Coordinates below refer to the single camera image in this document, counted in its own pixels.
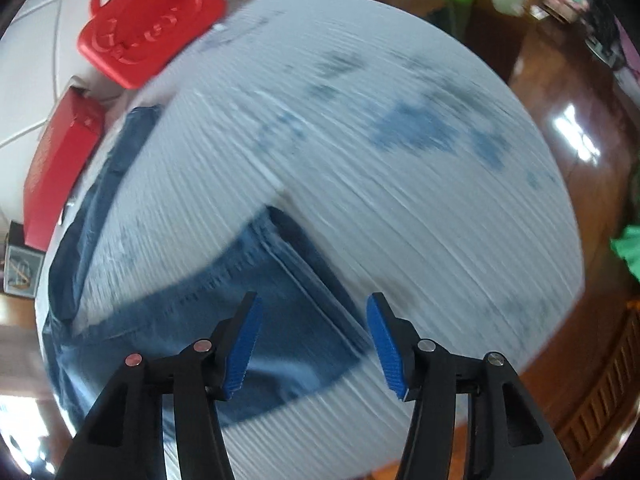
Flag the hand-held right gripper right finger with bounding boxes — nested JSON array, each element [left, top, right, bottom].
[[366, 292, 577, 480]]

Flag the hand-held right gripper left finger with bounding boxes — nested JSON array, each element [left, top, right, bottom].
[[54, 291, 265, 480]]

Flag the blue denim jeans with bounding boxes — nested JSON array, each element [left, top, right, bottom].
[[42, 105, 376, 453]]

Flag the white striped printed cloth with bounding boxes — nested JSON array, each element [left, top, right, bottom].
[[75, 0, 587, 480]]

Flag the small framed picture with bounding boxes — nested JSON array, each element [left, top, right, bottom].
[[4, 246, 47, 297]]

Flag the green cloth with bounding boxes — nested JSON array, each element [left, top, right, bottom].
[[610, 225, 640, 282]]

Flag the red cardboard box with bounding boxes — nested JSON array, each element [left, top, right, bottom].
[[22, 77, 107, 252]]

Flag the red plastic handbag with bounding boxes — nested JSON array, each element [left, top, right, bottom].
[[77, 0, 227, 91]]

